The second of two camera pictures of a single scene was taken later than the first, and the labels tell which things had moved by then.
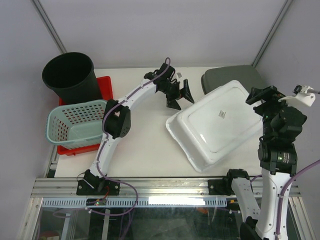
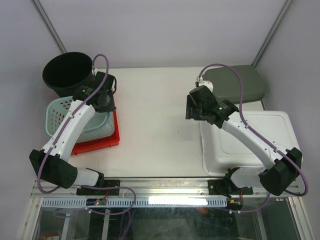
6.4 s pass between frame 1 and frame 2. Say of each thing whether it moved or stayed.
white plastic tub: moved
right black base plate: stayed
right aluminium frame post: stayed
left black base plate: stayed
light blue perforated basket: moved
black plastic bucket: stayed
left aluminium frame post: stayed
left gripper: moved
